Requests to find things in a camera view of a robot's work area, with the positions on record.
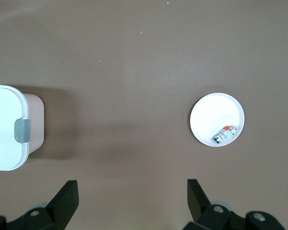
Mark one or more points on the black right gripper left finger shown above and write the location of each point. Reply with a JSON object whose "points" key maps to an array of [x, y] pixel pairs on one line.
{"points": [[60, 210]]}

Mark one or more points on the pink round plate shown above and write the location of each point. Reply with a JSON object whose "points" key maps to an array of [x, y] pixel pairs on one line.
{"points": [[213, 112]]}

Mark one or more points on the small red white object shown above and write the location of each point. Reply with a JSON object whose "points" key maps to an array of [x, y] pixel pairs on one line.
{"points": [[224, 134]]}

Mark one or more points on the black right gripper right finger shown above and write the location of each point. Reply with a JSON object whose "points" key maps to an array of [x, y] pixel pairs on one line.
{"points": [[201, 215]]}

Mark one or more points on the pink box with white lid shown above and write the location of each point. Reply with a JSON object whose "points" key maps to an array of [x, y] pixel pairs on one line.
{"points": [[4, 129]]}

